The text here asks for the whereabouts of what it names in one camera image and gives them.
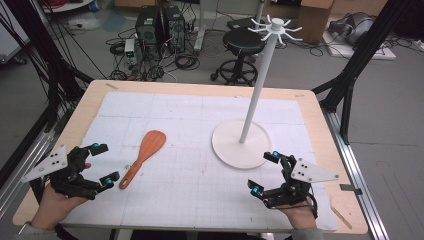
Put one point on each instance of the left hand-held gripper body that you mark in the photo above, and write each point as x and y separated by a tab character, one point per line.
71	173

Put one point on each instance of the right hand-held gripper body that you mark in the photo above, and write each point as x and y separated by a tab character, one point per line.
300	180

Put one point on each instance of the wooden spatula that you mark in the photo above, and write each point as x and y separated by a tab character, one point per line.
153	141

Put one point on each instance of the white utensil rack stand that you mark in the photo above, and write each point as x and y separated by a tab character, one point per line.
258	90

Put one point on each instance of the person's right hand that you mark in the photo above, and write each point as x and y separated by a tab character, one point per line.
301	216

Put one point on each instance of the person's left hand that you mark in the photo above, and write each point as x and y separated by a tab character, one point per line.
55	206

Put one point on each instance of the black tape piece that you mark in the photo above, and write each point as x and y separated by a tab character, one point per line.
350	189

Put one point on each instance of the thin wooden strip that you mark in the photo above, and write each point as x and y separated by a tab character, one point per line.
340	216

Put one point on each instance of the beige tape strip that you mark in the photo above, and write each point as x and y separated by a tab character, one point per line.
111	86

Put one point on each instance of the white grid mat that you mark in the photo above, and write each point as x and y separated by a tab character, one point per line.
186	186

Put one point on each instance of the small white power supply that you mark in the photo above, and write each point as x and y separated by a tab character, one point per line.
129	50

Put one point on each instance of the black round stool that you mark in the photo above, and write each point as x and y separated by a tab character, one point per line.
243	41

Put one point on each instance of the black computer tower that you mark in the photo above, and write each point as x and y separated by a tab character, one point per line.
147	30
174	28

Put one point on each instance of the small blue container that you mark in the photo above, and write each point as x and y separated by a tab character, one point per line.
93	6

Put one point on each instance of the tall cardboard box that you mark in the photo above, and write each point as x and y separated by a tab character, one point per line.
315	20

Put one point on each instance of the white metal stand leg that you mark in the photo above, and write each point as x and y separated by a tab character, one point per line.
260	13
200	23

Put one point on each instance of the white round table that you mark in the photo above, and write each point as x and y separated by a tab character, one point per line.
66	7

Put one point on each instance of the white floor board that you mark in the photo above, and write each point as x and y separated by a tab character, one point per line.
383	53

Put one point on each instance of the grey device on floor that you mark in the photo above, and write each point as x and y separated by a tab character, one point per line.
353	26

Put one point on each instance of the aluminium frame rail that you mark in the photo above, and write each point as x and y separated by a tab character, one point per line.
360	180
26	163

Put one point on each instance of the black metal frame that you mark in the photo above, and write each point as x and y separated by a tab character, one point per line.
353	66
50	66

